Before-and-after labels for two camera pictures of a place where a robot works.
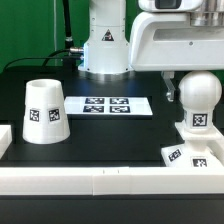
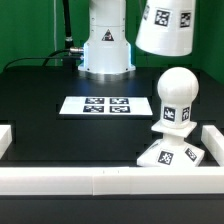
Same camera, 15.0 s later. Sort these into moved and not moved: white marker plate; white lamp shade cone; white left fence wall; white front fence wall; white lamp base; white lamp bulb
Moved: white lamp bulb; white lamp base; white lamp shade cone
Not moved: white left fence wall; white front fence wall; white marker plate
